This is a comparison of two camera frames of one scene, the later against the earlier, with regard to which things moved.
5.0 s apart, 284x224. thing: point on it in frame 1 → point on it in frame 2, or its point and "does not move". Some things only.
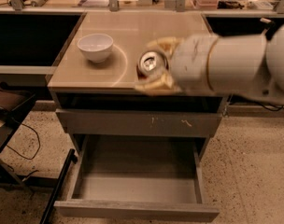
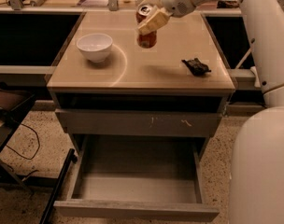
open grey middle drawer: (139, 176) does not move
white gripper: (191, 64) → (177, 4)
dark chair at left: (9, 105) does not move
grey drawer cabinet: (98, 99) does not move
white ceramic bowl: (95, 47) does not move
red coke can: (151, 64) → (145, 38)
